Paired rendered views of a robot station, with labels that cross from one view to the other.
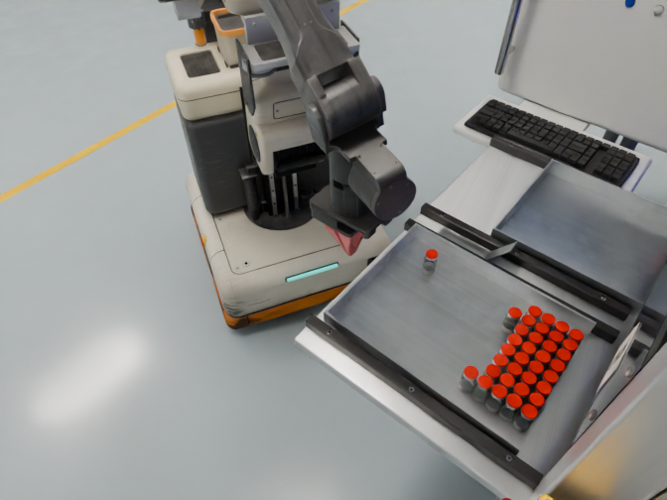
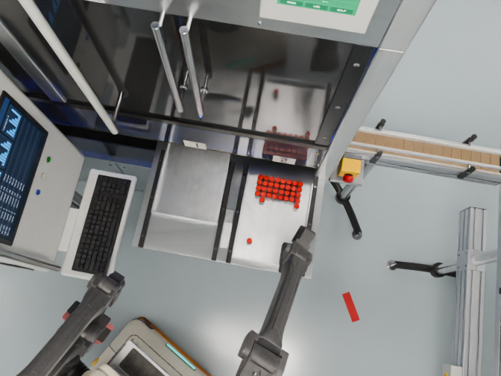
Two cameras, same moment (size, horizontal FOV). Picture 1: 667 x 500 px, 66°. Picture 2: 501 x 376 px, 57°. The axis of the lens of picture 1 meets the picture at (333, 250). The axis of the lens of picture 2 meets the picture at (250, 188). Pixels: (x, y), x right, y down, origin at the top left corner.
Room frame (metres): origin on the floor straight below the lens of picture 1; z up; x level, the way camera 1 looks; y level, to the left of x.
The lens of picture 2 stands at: (0.74, 0.07, 2.66)
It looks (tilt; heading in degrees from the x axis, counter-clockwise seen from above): 74 degrees down; 238
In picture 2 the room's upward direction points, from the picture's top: 3 degrees clockwise
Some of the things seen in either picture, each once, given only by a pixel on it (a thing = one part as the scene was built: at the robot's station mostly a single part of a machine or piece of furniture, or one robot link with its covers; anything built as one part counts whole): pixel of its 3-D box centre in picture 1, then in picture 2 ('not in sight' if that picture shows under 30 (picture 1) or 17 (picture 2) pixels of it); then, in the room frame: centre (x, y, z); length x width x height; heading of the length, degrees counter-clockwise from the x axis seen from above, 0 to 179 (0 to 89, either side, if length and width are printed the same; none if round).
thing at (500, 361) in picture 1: (507, 351); (276, 198); (0.41, -0.26, 0.90); 0.18 x 0.02 x 0.05; 140
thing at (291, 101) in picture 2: not in sight; (270, 92); (0.39, -0.42, 1.51); 0.43 x 0.01 x 0.59; 141
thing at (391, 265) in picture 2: not in sight; (435, 271); (-0.31, 0.36, 0.07); 0.50 x 0.08 x 0.14; 141
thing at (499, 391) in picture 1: (521, 360); (278, 192); (0.39, -0.28, 0.90); 0.18 x 0.02 x 0.05; 140
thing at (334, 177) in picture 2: not in sight; (347, 167); (0.08, -0.24, 0.87); 0.14 x 0.13 x 0.02; 51
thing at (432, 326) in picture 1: (457, 323); (273, 220); (0.46, -0.20, 0.90); 0.34 x 0.26 x 0.04; 50
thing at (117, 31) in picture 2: not in sight; (109, 65); (0.74, -0.71, 1.51); 0.47 x 0.01 x 0.59; 141
